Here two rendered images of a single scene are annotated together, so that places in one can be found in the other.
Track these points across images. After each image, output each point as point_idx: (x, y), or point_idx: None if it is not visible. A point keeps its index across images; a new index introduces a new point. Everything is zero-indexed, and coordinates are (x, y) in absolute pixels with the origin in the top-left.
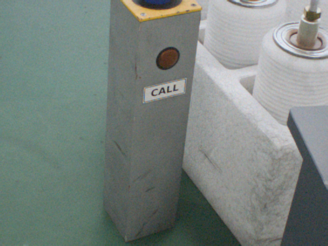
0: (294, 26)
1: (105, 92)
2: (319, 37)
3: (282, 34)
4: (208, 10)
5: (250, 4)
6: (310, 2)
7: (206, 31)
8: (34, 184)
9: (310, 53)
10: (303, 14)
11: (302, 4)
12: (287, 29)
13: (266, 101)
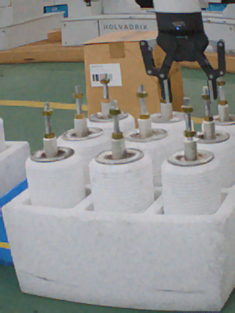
0: (219, 122)
1: (234, 310)
2: (215, 119)
3: (232, 121)
4: (228, 160)
5: (223, 130)
6: (223, 95)
7: (232, 173)
8: None
9: (232, 116)
10: (223, 106)
11: (175, 144)
12: (226, 121)
13: None
